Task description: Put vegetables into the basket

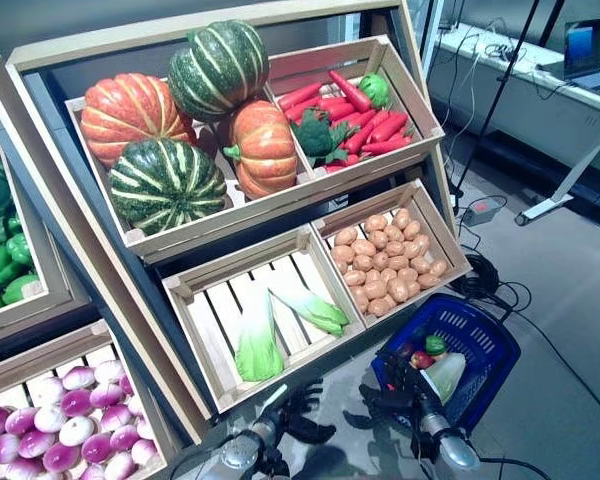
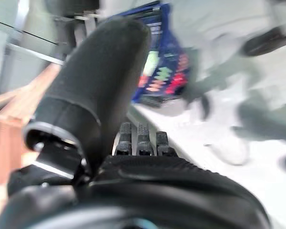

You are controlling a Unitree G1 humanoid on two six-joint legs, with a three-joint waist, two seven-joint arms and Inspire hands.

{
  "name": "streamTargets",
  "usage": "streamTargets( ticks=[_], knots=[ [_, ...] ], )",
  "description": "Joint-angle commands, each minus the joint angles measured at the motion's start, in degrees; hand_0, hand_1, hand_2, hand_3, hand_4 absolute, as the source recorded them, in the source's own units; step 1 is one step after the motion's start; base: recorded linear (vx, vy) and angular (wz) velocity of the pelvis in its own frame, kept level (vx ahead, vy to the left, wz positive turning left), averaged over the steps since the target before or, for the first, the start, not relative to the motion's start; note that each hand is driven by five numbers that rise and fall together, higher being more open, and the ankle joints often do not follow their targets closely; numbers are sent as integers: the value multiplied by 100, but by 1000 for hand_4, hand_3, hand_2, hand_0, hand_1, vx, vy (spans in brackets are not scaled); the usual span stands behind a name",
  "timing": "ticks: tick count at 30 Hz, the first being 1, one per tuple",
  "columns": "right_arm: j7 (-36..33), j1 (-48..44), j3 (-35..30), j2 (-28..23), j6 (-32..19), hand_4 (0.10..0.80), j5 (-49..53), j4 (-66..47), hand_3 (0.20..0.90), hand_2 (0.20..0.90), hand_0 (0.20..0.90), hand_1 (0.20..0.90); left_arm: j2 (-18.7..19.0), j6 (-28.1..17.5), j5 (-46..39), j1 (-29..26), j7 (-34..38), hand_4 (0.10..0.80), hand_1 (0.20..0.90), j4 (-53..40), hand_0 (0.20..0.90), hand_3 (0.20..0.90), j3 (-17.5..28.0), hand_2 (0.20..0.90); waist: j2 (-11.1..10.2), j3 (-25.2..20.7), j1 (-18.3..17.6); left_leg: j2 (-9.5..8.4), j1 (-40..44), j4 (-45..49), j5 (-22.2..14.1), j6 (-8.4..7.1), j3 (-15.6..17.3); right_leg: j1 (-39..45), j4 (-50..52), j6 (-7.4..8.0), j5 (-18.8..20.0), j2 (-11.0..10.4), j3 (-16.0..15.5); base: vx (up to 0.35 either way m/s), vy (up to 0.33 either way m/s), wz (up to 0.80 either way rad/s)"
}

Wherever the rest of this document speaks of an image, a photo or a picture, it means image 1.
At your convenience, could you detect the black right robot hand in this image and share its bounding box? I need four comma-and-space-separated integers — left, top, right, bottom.
358, 367, 425, 427

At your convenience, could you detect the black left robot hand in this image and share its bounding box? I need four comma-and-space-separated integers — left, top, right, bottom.
275, 378, 337, 447

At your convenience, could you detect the blue plastic shopping basket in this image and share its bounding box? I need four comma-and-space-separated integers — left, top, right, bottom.
369, 293, 523, 434

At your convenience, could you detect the wooden bok choy crate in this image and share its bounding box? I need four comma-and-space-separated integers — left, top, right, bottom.
161, 224, 367, 414

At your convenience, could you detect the pale green napa cabbage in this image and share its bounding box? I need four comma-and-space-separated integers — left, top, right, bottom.
422, 352, 468, 406

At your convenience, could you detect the small green pepper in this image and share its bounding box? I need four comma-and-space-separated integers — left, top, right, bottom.
424, 334, 450, 357

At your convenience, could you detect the green white bok choy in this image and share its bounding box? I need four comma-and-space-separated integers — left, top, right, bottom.
234, 288, 286, 384
268, 287, 352, 338

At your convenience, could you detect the wooden potato crate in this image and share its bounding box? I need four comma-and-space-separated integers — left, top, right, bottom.
310, 178, 474, 330

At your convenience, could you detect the grey power box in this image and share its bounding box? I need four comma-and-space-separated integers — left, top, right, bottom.
460, 197, 502, 228

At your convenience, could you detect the large wooden display shelf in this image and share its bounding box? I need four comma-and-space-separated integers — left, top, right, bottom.
4, 0, 474, 446

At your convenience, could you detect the wooden pumpkin crate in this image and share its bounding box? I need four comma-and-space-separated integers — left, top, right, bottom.
64, 88, 316, 251

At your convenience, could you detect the red carrot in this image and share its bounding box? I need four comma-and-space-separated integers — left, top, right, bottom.
369, 112, 410, 144
342, 110, 391, 155
328, 69, 373, 114
284, 99, 356, 125
324, 153, 374, 174
277, 82, 325, 112
360, 135, 414, 157

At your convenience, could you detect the wooden turnip crate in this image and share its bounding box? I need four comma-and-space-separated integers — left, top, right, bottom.
0, 319, 169, 480

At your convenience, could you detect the green striped pumpkin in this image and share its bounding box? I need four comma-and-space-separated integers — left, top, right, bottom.
167, 19, 271, 124
107, 138, 229, 237

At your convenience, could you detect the small orange pumpkin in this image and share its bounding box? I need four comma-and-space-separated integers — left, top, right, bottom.
223, 99, 300, 201

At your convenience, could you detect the wooden pepper crate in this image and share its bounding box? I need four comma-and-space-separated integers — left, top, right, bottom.
0, 129, 50, 322

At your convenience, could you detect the wooden carrot crate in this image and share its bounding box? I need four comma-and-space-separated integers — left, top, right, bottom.
267, 34, 446, 182

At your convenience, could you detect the black tripod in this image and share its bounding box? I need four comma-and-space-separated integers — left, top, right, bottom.
449, 0, 566, 202

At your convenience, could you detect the white metal desk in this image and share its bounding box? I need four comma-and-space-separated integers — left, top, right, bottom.
432, 29, 600, 227

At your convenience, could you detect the large orange pumpkin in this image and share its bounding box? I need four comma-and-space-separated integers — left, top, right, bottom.
79, 73, 197, 169

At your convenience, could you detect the open grey laptop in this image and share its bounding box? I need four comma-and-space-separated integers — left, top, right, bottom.
537, 18, 600, 100

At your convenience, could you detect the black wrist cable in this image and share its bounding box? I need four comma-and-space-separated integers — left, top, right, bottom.
479, 455, 552, 480

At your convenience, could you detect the coiled black cable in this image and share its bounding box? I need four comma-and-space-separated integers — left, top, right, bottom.
449, 252, 502, 302

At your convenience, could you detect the black floor cable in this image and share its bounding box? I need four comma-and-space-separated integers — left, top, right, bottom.
497, 279, 600, 426

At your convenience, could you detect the white desk cable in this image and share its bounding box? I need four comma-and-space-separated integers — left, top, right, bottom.
442, 17, 531, 174

